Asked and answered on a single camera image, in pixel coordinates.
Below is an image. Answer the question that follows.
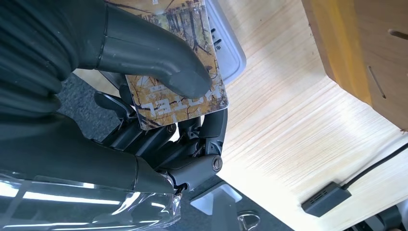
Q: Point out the white card reader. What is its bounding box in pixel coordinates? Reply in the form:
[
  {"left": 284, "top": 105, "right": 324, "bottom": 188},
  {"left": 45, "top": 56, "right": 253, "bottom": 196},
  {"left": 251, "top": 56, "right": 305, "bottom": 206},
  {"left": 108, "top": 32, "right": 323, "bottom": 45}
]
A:
[{"left": 204, "top": 0, "right": 248, "bottom": 85}]

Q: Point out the wooden card organizer box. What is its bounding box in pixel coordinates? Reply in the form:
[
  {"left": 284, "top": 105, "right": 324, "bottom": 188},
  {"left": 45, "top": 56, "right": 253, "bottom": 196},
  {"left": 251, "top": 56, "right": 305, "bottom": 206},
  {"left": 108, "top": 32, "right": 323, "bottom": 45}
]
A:
[{"left": 301, "top": 0, "right": 408, "bottom": 132}]

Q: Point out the black USB hub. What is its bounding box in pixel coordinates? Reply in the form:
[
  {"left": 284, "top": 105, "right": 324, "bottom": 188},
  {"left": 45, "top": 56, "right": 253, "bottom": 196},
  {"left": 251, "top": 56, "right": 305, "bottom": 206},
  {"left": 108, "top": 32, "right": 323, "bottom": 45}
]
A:
[{"left": 301, "top": 181, "right": 352, "bottom": 218}]

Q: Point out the black office chair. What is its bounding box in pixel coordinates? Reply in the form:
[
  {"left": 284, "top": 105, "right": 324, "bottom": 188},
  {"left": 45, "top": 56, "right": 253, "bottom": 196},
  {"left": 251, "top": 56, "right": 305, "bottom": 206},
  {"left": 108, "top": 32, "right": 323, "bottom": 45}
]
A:
[{"left": 345, "top": 204, "right": 408, "bottom": 231}]

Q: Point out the black hub cable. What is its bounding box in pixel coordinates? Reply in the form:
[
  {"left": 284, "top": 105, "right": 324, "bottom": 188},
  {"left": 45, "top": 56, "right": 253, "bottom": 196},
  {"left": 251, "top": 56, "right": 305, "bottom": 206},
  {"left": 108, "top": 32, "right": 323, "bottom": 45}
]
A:
[{"left": 342, "top": 141, "right": 408, "bottom": 190}]

